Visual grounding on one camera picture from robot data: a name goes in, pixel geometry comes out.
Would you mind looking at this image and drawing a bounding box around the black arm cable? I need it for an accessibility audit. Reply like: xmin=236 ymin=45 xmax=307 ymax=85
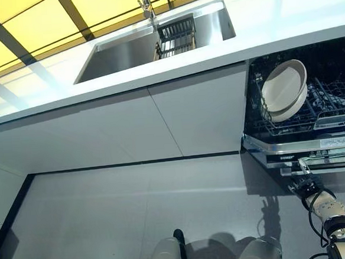
xmin=303 ymin=194 xmax=336 ymax=259

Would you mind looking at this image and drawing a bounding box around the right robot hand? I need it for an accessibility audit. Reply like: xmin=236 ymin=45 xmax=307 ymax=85
xmin=285 ymin=156 xmax=325 ymax=200

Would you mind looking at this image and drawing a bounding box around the black left robot foot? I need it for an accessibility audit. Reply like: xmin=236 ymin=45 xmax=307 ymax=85
xmin=172 ymin=228 xmax=187 ymax=259

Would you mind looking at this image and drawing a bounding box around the narrow white cabinet door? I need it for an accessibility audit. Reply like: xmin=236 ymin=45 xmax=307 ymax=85
xmin=145 ymin=60 xmax=253 ymax=161

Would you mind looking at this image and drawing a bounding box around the chrome kitchen faucet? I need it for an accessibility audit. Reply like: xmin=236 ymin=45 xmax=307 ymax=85
xmin=112 ymin=0 xmax=157 ymax=23

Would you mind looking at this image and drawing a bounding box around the grey cutlery basket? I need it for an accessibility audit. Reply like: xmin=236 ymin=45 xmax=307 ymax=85
xmin=313 ymin=114 xmax=345 ymax=131

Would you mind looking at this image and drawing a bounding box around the stainless steel sink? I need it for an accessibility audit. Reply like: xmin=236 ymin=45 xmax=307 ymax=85
xmin=68 ymin=0 xmax=240 ymax=85

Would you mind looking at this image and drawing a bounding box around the dishwasher door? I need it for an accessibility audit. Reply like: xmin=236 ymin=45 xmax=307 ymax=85
xmin=240 ymin=125 xmax=345 ymax=197

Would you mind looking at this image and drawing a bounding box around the dishwasher wire rack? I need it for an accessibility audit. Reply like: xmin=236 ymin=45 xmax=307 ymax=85
xmin=245 ymin=51 xmax=345 ymax=139

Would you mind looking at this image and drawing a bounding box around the black dish rack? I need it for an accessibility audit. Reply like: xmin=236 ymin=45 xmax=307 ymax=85
xmin=152 ymin=14 xmax=200 ymax=61

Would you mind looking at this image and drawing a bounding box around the wide white cabinet door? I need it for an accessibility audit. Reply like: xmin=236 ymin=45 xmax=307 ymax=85
xmin=0 ymin=84 xmax=184 ymax=178

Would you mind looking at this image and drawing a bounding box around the cream round plate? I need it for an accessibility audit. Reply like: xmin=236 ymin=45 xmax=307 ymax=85
xmin=258 ymin=58 xmax=310 ymax=114
xmin=265 ymin=83 xmax=311 ymax=124

